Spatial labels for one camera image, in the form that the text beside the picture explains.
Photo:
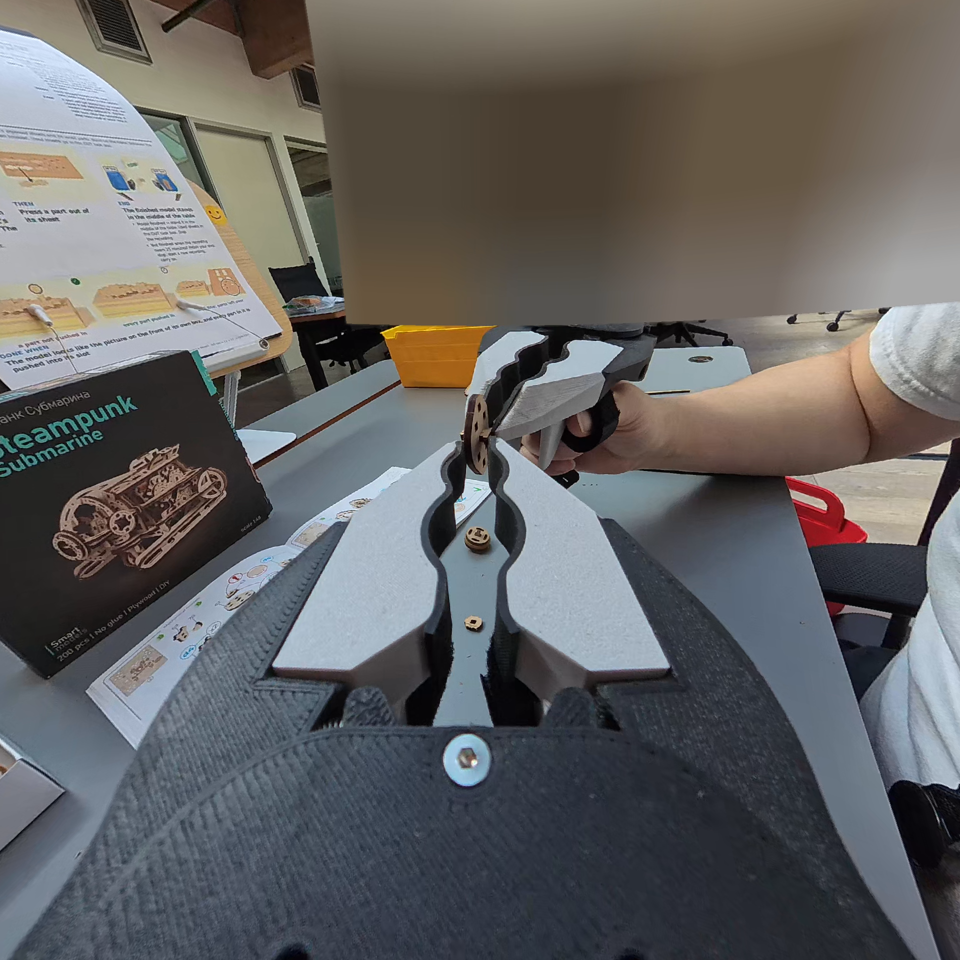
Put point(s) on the white display stand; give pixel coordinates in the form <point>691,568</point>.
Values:
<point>266,448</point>

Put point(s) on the illustrated instruction booklet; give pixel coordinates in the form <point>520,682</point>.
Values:
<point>187,637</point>

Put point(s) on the round wooden wheel part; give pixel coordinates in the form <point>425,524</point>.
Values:
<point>474,427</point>

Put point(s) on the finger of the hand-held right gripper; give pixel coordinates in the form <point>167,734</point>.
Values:
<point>562,397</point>
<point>495,364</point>

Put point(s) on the black model kit box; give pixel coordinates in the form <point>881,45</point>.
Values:
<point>112,525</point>

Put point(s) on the small square wooden nut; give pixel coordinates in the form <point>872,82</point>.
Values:
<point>474,623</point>

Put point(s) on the white cardboard box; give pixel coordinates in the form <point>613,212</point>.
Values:
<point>22,795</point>

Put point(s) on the wooden display board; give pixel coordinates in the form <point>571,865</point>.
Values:
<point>247,262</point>

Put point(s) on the red plastic basket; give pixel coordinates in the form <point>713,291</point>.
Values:
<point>832,525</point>

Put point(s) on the white printed instruction sheet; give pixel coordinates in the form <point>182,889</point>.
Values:
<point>112,225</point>

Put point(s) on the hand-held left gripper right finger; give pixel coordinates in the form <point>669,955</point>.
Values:
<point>577,592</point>

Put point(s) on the person's right hand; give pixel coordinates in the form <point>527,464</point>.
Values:
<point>641,442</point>

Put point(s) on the black office chair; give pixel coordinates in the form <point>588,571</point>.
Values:
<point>870,574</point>

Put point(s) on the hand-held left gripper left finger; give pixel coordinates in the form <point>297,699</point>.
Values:
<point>360,592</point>

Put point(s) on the yellow plastic bin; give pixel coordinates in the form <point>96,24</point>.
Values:
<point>427,364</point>

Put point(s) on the black fabric chair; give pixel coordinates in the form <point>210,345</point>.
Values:
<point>296,281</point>

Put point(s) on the black round device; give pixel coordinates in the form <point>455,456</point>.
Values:
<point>930,825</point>

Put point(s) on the black swivel chair base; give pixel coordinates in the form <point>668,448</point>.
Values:
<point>679,330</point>

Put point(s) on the person's right forearm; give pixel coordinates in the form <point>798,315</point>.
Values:
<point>765,412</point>

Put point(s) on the small round wooden gear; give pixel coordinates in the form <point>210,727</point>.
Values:
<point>477,538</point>

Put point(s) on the wall air vent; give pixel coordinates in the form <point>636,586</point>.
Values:
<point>306,86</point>
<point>116,26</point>

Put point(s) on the wooden table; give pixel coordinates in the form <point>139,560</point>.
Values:
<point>330,330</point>

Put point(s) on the grey desk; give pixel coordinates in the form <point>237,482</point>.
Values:
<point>712,540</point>

